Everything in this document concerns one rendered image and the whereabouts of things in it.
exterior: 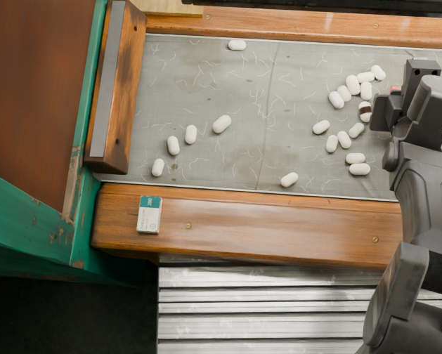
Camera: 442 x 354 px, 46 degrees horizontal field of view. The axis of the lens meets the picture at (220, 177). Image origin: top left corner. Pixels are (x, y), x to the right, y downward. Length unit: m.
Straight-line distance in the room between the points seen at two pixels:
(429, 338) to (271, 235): 0.36
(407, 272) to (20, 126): 0.47
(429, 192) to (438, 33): 0.45
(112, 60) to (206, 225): 0.32
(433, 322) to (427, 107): 0.31
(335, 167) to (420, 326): 0.42
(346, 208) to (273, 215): 0.12
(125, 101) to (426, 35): 0.56
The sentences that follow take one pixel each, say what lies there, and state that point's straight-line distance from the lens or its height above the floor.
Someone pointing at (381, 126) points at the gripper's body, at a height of 0.80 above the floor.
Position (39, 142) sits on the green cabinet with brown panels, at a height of 1.00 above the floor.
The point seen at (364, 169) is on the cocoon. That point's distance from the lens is 0.93.
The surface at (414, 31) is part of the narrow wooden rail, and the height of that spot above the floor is 0.76.
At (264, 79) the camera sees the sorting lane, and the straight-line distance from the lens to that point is 0.99.
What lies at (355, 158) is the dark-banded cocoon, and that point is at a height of 0.76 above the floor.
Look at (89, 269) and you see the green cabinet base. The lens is 0.94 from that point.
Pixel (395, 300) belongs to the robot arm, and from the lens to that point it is 0.58.
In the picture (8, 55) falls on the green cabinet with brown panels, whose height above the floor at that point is 1.12.
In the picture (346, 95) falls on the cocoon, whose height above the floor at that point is 0.76.
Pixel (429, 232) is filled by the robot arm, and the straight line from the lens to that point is 0.62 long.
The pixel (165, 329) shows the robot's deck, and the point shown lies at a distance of 0.97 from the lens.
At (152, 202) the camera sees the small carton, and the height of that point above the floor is 0.79.
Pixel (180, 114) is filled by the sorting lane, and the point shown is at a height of 0.74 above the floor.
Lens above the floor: 1.63
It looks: 75 degrees down
